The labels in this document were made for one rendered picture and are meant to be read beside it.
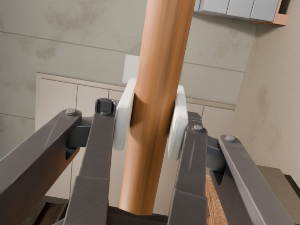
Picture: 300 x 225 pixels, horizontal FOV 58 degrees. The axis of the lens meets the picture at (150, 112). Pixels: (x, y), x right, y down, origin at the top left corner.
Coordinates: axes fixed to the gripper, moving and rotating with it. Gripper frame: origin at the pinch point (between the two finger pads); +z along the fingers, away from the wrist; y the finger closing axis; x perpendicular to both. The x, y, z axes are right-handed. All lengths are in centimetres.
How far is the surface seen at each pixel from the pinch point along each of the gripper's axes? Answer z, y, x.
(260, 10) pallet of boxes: 271, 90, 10
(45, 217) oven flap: 134, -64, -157
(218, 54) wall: 351, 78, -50
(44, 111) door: 337, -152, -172
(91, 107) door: 338, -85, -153
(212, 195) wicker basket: 127, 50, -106
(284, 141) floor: 194, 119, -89
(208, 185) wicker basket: 137, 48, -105
